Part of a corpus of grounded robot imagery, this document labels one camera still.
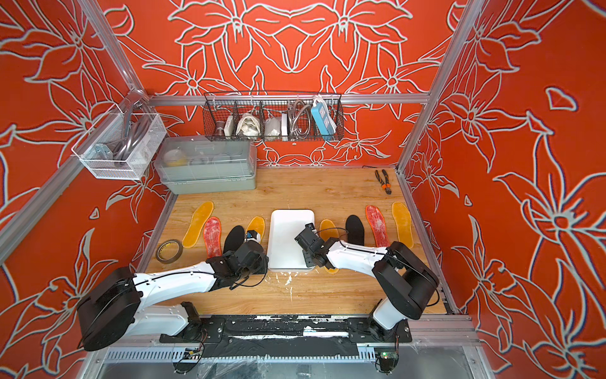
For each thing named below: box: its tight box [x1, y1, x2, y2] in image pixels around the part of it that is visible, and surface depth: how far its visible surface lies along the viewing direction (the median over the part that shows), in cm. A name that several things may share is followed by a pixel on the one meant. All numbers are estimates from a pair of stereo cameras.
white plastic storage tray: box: [267, 209, 316, 272], surface depth 99 cm
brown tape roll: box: [155, 239, 184, 265], surface depth 90 cm
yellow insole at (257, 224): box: [245, 215, 266, 244], surface depth 100 cm
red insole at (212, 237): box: [203, 216, 224, 259], surface depth 96 cm
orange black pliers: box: [374, 168, 393, 196], surface depth 116 cm
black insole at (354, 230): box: [345, 214, 365, 246], surface depth 100 cm
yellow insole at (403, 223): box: [391, 201, 415, 249], surface depth 100 cm
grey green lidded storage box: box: [153, 135, 258, 194], surface depth 102 cm
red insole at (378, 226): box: [364, 204, 391, 248], surface depth 99 cm
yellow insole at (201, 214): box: [182, 200, 215, 249], surface depth 101 cm
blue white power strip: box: [310, 96, 337, 137], surface depth 89 cm
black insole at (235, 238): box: [223, 225, 246, 254], surface depth 96 cm
